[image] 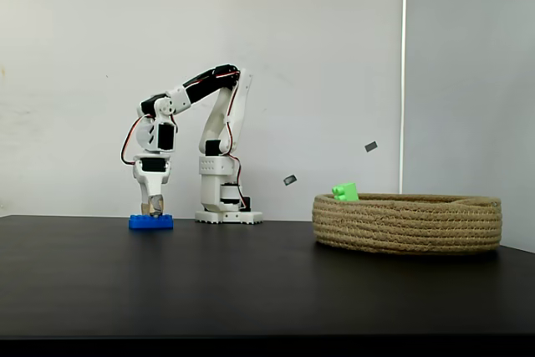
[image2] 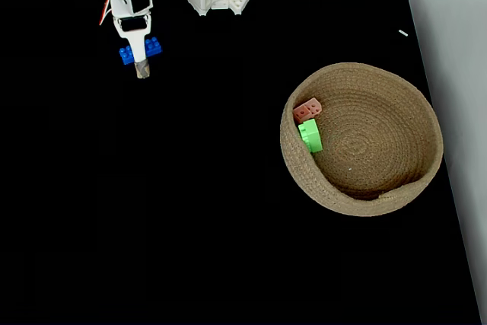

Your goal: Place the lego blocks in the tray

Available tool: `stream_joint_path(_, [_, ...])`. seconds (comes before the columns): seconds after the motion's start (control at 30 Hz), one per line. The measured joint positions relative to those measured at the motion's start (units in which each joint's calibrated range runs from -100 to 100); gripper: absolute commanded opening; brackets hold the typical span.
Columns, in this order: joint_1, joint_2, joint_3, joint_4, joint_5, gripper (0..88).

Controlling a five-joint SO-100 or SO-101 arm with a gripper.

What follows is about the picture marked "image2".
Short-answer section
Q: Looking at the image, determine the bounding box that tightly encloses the blue lego block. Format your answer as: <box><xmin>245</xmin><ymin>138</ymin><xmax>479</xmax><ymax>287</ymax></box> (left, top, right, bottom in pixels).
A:
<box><xmin>118</xmin><ymin>36</ymin><xmax>163</xmax><ymax>65</ymax></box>

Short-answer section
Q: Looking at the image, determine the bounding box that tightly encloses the pink lego block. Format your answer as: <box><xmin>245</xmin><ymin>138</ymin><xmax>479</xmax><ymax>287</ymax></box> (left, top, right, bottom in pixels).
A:
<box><xmin>291</xmin><ymin>97</ymin><xmax>323</xmax><ymax>126</ymax></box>

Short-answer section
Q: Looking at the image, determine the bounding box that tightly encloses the green lego block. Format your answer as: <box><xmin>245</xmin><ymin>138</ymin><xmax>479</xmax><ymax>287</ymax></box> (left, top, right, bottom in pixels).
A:
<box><xmin>297</xmin><ymin>118</ymin><xmax>324</xmax><ymax>155</ymax></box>

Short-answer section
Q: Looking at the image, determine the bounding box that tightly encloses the red white black servo cable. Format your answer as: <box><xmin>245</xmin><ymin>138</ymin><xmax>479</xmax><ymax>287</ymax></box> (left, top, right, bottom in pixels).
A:
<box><xmin>98</xmin><ymin>0</ymin><xmax>127</xmax><ymax>27</ymax></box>

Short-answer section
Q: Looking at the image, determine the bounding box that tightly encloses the woven rope basket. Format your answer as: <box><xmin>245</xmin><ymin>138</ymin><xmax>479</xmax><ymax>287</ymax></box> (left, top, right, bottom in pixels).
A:
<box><xmin>279</xmin><ymin>62</ymin><xmax>444</xmax><ymax>218</ymax></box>

